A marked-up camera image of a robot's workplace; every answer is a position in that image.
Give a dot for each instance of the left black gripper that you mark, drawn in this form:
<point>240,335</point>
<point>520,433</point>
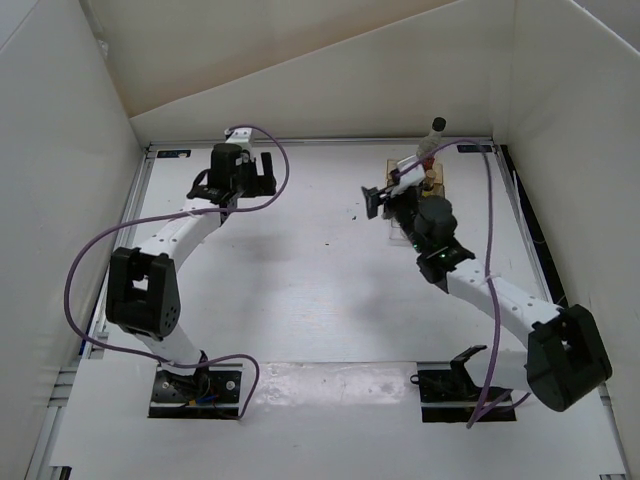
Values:
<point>262,185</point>

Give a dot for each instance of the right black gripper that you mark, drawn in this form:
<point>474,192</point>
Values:
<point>391,201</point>

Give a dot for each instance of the yellow label bottle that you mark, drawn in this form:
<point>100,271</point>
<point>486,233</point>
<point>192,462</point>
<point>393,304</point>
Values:
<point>429,183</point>

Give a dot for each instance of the red label sauce bottle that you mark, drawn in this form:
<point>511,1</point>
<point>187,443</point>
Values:
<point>430,142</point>

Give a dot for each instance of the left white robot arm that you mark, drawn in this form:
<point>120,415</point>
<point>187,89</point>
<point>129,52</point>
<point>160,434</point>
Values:
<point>143,297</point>

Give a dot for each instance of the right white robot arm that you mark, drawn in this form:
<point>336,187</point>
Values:
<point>564,357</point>

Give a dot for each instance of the tiered clear acrylic rack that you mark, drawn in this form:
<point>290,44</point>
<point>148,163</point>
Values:
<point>396,236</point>

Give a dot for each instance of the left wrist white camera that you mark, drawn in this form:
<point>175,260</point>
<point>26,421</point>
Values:
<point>241,136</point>

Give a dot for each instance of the aluminium table frame rail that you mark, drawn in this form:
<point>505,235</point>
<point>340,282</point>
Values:
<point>286,142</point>

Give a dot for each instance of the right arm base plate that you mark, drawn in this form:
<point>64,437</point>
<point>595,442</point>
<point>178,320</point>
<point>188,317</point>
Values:
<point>447,394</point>

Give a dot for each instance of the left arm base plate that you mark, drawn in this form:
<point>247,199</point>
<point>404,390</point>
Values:
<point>212,394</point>

